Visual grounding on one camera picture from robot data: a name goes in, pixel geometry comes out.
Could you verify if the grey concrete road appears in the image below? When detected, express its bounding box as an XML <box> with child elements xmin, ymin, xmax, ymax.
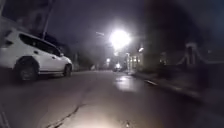
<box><xmin>0</xmin><ymin>69</ymin><xmax>224</xmax><ymax>128</ymax></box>

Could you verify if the white car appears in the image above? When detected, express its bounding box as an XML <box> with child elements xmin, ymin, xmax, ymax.
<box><xmin>0</xmin><ymin>28</ymin><xmax>74</xmax><ymax>82</ymax></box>

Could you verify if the fence with posts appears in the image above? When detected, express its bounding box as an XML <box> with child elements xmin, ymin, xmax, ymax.
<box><xmin>159</xmin><ymin>41</ymin><xmax>224</xmax><ymax>68</ymax></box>

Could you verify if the leaning pole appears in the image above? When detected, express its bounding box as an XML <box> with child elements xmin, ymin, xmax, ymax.
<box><xmin>41</xmin><ymin>0</ymin><xmax>55</xmax><ymax>41</ymax></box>

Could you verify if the raised kerb strip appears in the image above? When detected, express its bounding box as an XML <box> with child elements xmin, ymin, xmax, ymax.
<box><xmin>127</xmin><ymin>69</ymin><xmax>224</xmax><ymax>111</ymax></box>

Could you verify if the lit building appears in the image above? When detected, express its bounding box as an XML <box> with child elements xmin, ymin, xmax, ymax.
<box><xmin>124</xmin><ymin>46</ymin><xmax>146</xmax><ymax>72</ymax></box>

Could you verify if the street lamp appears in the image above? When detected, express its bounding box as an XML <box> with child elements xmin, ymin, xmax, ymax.
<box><xmin>95</xmin><ymin>29</ymin><xmax>132</xmax><ymax>72</ymax></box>

